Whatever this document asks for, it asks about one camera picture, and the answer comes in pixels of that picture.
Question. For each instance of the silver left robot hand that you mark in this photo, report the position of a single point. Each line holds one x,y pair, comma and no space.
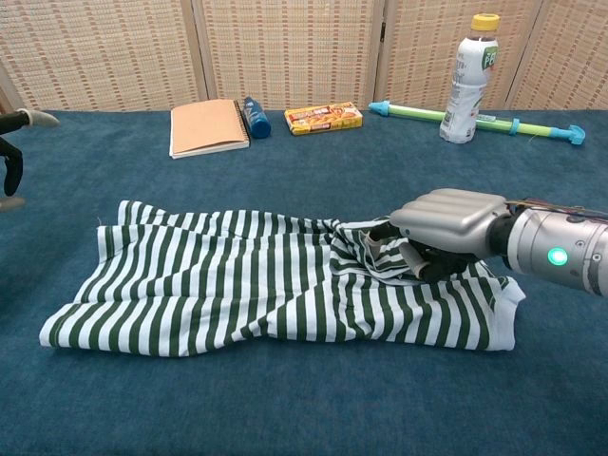
13,161

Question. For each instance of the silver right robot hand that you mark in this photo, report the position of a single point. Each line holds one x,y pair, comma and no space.
451,218

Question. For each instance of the green white striped T-shirt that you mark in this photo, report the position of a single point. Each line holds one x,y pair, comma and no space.
214,285

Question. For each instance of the green blue water squirter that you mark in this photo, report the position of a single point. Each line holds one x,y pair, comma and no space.
408,112

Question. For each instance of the white bottle yellow cap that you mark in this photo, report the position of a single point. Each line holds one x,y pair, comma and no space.
465,90

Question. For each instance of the yellow curry box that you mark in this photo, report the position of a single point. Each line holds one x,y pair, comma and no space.
323,119

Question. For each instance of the tan spiral notebook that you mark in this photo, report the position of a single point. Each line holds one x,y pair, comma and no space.
206,126

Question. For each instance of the small blue bottle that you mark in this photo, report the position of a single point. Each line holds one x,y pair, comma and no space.
256,121

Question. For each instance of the bamboo folding screen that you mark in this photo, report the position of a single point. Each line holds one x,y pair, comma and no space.
285,52

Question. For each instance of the blue carpet table cover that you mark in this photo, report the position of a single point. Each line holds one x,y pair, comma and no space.
285,404

